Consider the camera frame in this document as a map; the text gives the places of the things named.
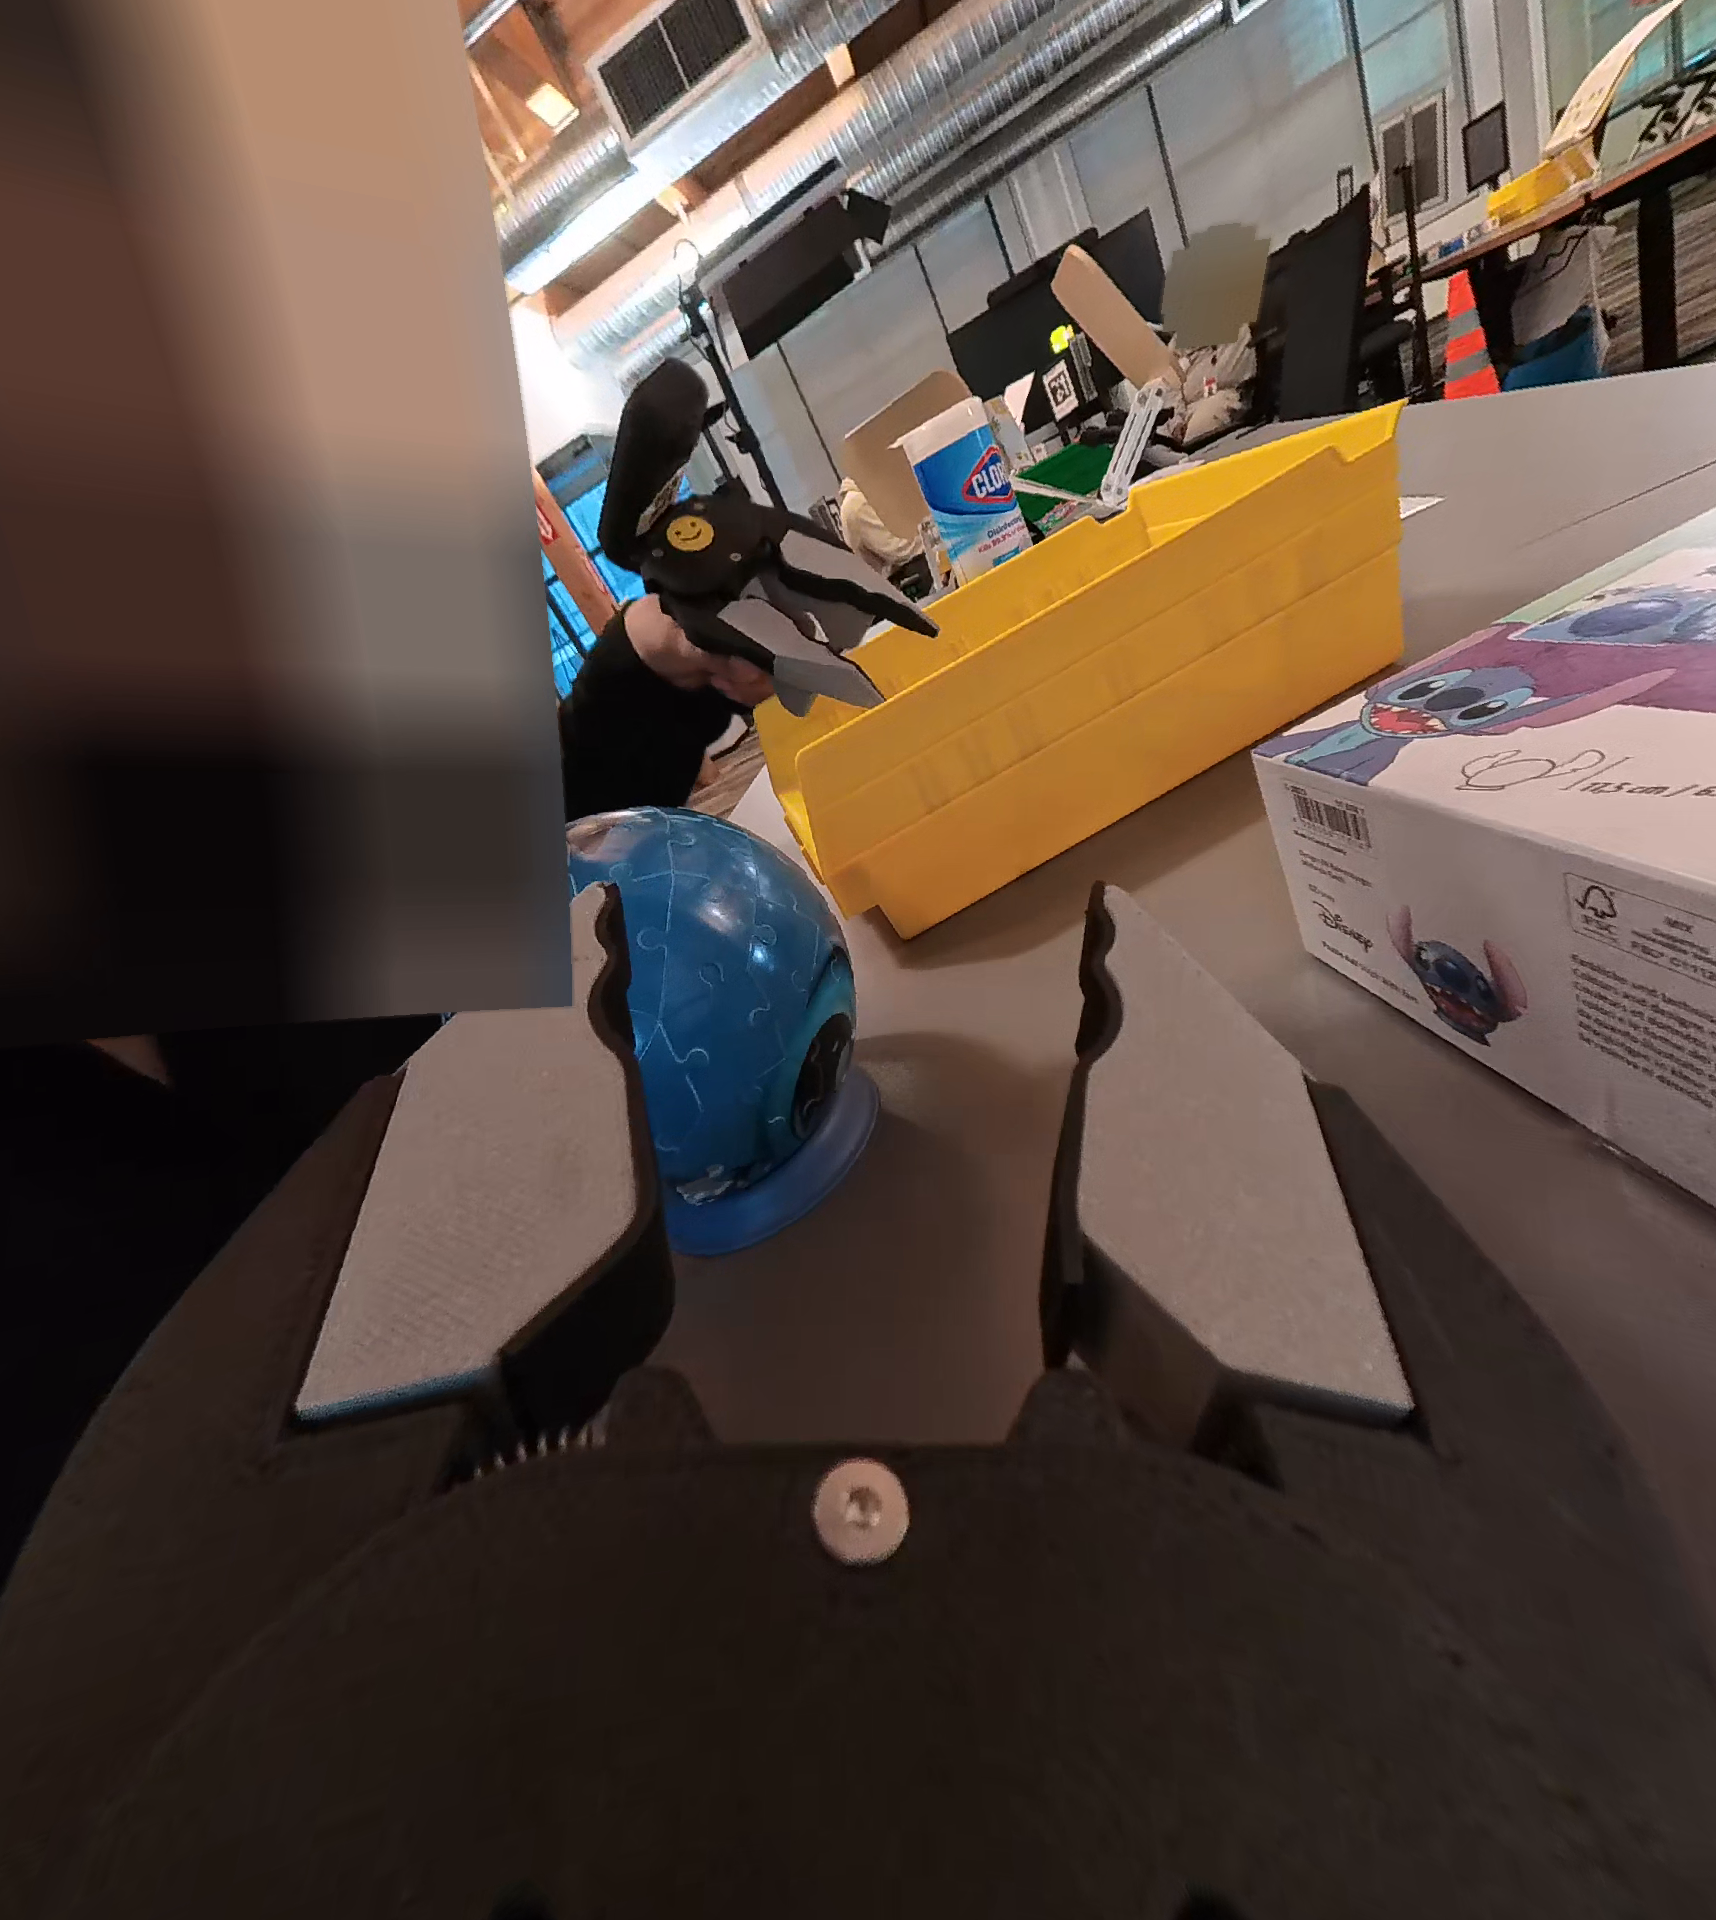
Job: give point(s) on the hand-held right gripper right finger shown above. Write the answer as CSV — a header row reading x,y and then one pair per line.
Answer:
x,y
1220,1204

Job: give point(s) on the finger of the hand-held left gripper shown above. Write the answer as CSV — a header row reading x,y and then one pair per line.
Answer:
x,y
798,657
834,592

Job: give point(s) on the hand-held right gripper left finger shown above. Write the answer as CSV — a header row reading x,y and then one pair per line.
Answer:
x,y
483,1204

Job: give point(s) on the yellow plastic bin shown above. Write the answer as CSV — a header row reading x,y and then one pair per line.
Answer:
x,y
1096,705

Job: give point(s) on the blue puzzle ball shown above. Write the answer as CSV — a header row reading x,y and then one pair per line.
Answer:
x,y
721,959

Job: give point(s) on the white jointed arm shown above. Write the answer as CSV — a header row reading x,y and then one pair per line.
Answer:
x,y
1133,441

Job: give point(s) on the white puzzle box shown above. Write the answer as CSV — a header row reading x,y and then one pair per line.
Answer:
x,y
1549,900

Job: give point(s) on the person's left hand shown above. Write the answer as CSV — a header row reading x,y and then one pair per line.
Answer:
x,y
709,676

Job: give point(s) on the cardboard box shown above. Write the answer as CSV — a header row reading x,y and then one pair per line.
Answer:
x,y
898,449

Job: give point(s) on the wipes canister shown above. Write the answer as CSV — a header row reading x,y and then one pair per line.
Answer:
x,y
974,497

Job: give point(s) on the green plastic tray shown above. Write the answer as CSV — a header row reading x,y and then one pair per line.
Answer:
x,y
1061,477

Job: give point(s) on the black studio light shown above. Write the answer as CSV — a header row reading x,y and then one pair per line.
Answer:
x,y
798,269

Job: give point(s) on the ceiling air vent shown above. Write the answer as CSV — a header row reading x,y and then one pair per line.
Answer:
x,y
671,60

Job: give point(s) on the black monitor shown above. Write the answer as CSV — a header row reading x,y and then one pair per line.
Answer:
x,y
1315,317

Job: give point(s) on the orange traffic cone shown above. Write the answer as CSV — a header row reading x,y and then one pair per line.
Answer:
x,y
1472,343

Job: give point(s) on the small yellow bin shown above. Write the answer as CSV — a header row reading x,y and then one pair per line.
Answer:
x,y
1542,193

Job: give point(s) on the long office desk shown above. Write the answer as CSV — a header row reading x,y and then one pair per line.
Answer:
x,y
1622,181

